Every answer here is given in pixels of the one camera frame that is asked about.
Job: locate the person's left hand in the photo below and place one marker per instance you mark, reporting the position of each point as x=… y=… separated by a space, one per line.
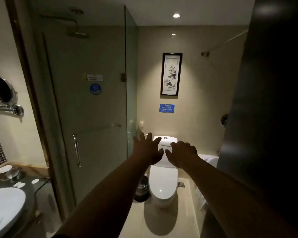
x=146 y=149

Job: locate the person's right hand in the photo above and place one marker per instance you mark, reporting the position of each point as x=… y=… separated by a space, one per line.
x=182 y=154

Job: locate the person's left little finger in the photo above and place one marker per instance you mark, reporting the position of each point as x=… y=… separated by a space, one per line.
x=135 y=140

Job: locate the person's left thumb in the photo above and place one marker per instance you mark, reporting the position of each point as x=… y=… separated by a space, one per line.
x=161 y=153

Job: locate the person's right thumb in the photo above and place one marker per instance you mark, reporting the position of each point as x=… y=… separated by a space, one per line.
x=168 y=153

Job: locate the person's left middle finger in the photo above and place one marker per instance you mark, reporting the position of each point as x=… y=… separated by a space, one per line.
x=149 y=137

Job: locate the person's left forearm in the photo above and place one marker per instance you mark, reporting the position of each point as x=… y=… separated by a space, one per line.
x=106 y=203

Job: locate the person's right forearm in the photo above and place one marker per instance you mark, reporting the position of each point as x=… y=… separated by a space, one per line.
x=233 y=203

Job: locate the white toilet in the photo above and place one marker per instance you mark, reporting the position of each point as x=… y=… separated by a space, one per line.
x=163 y=178

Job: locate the metal floor drain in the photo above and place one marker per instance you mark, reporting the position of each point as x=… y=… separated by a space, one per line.
x=181 y=184

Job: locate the black trash bin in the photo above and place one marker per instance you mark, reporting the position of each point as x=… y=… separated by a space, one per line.
x=142 y=189

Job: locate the white bathtub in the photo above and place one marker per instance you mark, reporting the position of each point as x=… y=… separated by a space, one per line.
x=209 y=159

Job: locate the white hanging towel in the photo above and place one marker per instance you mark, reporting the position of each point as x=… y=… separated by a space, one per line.
x=201 y=198

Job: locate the glass shower door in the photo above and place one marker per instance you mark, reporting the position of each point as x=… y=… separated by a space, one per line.
x=89 y=109

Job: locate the fixed glass shower panel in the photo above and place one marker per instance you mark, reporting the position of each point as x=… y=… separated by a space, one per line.
x=132 y=84

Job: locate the metal glass door hinge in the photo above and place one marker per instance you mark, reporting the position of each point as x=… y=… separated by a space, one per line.
x=123 y=77

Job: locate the metal door knob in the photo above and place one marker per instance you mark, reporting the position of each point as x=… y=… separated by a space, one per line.
x=224 y=120

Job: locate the round blue sticker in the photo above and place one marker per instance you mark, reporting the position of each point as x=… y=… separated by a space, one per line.
x=95 y=89

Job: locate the black framed flower picture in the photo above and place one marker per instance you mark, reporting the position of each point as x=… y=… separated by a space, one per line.
x=171 y=74

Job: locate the white rectangular label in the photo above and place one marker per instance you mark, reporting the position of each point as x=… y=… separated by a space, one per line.
x=94 y=77

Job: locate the dark wooden door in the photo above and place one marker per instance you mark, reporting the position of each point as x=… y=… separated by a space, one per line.
x=270 y=109

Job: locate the metal curtain rod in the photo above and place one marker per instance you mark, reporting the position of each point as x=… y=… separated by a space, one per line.
x=223 y=43

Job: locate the metal shower head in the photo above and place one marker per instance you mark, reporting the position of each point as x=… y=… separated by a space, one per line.
x=77 y=33

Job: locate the white cup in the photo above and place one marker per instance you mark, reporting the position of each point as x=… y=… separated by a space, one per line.
x=13 y=173

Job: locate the white round dish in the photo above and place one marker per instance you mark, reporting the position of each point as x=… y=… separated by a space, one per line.
x=4 y=169

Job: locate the white sink basin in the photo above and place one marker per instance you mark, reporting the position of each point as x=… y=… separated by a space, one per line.
x=5 y=208

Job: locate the white wall handset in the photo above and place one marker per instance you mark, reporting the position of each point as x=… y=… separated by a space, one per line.
x=140 y=127

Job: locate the blue wall sign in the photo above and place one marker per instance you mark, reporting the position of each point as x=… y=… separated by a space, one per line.
x=166 y=108

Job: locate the round wall-mounted mirror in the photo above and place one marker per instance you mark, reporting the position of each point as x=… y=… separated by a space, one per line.
x=1 y=90

